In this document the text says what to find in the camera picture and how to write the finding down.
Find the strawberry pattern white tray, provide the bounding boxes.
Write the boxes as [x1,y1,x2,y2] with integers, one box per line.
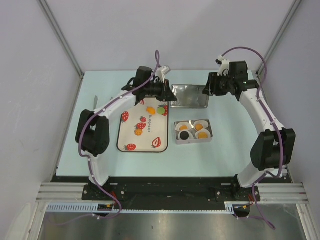
[117,97,169,153]

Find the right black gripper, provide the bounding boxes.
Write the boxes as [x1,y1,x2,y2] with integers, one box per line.
[201,72,235,97]

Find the white paper cup front left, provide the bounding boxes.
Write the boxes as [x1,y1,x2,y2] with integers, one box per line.
[178,130,194,141]

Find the white paper cup back right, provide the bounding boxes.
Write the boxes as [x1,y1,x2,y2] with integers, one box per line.
[193,120,209,130]

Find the white paper cup back left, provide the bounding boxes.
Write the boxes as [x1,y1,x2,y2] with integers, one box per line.
[175,121,193,132]

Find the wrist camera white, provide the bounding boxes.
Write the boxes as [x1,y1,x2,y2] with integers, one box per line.
[155,65,171,82]
[215,55,230,76]

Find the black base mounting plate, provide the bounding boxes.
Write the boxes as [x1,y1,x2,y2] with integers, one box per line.
[82,177,261,211]

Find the orange flower cookie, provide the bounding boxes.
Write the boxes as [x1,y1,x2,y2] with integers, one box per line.
[195,123,204,131]

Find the aluminium frame post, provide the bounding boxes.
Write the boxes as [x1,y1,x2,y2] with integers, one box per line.
[36,0,84,80]
[264,0,304,63]

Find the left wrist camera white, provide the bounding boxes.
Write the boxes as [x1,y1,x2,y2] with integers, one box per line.
[155,65,171,82]

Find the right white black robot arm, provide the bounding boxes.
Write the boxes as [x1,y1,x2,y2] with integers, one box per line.
[202,56,296,201]

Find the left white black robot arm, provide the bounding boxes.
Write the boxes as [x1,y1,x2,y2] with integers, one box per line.
[75,66,177,200]

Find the white paper cup front right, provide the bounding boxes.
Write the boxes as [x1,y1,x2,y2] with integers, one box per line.
[195,129,211,140]

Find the metal serving tongs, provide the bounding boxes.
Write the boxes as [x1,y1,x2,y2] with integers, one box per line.
[93,96,98,109]

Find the black round cookie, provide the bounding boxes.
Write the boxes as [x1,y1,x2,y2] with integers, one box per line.
[179,131,190,141]

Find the white slotted cable duct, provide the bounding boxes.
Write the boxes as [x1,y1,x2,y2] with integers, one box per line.
[46,202,234,215]

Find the silver tin box base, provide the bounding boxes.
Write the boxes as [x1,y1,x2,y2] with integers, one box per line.
[174,119,214,145]

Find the left aluminium frame post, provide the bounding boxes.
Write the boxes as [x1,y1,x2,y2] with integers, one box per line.
[36,0,84,80]

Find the orange fish shaped cookie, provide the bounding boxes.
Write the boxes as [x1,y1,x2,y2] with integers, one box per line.
[146,106,156,115]

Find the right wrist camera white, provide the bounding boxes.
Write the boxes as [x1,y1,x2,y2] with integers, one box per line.
[215,55,230,76]

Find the white paper cup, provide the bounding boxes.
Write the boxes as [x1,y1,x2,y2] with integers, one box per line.
[175,121,193,132]
[193,120,209,130]
[195,129,211,140]
[178,130,194,141]

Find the green round cookie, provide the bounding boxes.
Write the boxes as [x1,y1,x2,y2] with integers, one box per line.
[157,107,166,115]

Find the orange round cookie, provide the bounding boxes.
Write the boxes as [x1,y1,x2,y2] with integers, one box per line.
[179,125,188,131]
[197,132,208,139]

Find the right aluminium frame post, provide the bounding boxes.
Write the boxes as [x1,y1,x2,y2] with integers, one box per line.
[264,0,304,63]

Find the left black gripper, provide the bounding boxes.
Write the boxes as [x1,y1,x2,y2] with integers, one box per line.
[144,78,177,103]

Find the silver tin lid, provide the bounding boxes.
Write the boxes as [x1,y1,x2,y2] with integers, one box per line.
[170,84,209,109]

